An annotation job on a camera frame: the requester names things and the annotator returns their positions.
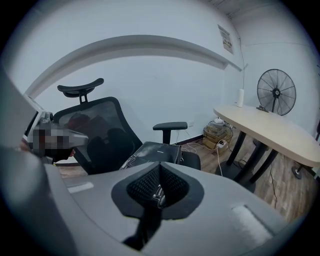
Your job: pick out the brown storage box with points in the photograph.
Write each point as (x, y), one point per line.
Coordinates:
(212, 133)

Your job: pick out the white power adapter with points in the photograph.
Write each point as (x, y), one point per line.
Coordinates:
(222, 143)

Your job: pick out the white cylinder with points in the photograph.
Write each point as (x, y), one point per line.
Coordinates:
(240, 98)

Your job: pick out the black leather bag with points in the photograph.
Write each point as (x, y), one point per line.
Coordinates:
(155, 152)

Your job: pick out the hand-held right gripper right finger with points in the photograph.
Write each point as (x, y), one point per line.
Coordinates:
(212, 220)

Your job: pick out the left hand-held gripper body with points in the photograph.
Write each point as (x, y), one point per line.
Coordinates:
(45, 120)

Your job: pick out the white wall socket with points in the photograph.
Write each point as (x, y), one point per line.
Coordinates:
(191, 123)

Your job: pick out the black standing fan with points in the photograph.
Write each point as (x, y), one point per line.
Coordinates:
(276, 92)

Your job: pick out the black mesh office chair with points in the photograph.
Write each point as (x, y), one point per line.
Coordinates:
(100, 130)

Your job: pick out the wall poster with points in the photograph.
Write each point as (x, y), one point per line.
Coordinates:
(226, 40)

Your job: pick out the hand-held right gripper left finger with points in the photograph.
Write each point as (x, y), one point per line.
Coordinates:
(62, 205)

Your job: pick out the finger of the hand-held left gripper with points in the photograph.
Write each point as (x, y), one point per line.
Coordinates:
(77, 138)

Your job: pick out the round beige table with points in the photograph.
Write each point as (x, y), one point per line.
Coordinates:
(270, 130)

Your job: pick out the small metal tool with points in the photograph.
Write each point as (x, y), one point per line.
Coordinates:
(262, 109)

